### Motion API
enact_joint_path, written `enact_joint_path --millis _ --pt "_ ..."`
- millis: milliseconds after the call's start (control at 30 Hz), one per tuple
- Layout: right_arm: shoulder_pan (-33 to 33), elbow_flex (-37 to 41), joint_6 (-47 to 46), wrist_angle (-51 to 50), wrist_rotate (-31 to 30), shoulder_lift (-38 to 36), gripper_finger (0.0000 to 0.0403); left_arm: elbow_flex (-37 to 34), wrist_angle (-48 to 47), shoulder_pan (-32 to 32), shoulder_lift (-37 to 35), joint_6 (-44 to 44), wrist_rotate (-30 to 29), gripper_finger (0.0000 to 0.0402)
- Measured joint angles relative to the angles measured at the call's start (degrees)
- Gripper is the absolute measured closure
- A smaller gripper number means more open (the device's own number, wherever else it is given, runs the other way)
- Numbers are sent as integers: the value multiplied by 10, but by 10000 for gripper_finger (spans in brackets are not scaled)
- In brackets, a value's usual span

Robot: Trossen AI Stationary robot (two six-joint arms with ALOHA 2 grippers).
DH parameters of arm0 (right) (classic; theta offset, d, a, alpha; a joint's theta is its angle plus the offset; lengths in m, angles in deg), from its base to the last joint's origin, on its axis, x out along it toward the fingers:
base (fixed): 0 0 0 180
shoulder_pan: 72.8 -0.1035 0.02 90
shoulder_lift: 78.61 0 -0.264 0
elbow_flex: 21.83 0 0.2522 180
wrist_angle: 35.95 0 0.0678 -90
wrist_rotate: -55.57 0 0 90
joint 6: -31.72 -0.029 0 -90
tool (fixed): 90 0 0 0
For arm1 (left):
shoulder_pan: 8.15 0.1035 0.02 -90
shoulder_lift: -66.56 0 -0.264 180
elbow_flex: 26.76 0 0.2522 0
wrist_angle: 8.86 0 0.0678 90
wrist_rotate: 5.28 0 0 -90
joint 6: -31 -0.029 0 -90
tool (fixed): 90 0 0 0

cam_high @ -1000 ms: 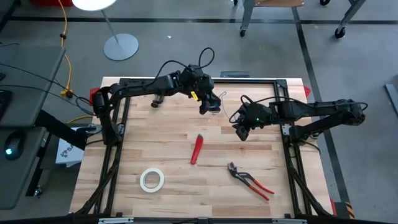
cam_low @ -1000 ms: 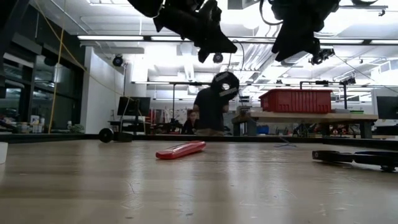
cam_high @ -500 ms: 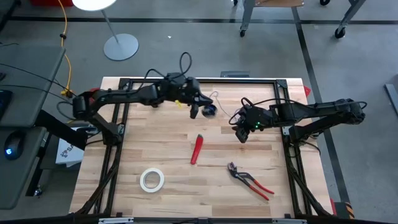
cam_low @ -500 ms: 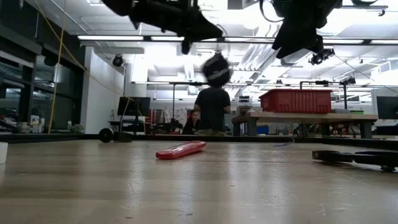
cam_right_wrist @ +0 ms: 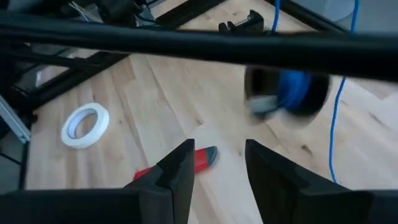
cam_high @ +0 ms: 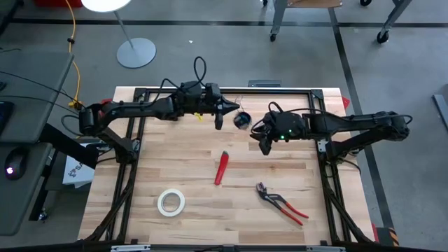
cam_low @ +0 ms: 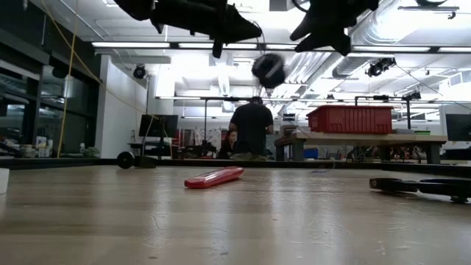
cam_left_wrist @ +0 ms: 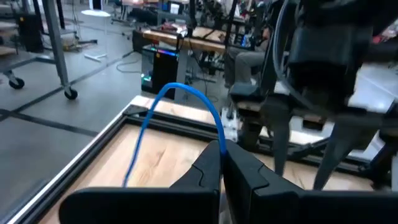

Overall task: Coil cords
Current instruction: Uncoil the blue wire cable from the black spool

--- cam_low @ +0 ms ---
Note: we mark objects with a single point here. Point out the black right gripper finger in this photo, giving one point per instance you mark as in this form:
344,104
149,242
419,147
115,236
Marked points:
303,31
312,44

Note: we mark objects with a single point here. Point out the white tape roll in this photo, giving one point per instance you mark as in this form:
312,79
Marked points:
3,180

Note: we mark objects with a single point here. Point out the black computer monitor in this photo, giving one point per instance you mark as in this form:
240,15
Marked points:
158,126
460,127

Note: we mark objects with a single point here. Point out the red utility knife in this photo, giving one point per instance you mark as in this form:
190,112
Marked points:
213,177

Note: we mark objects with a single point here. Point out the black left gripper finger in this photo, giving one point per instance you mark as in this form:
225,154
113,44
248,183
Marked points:
241,23
237,35

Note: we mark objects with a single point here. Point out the wooden wheeled workbench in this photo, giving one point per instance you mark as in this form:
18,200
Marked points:
368,139

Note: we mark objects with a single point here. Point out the long ceiling light bar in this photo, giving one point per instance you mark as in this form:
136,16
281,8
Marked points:
130,45

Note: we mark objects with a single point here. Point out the blue crate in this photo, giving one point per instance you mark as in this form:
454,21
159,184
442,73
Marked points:
311,153

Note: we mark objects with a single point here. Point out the person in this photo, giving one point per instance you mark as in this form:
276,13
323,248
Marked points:
228,145
252,129

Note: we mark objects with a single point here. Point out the red plastic bin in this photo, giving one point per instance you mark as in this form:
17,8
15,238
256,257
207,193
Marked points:
349,119

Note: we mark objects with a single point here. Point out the black ceiling spotlight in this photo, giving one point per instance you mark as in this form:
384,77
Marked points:
380,66
139,72

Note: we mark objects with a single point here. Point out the black screw clamp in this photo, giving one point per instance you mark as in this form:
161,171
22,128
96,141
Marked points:
125,160

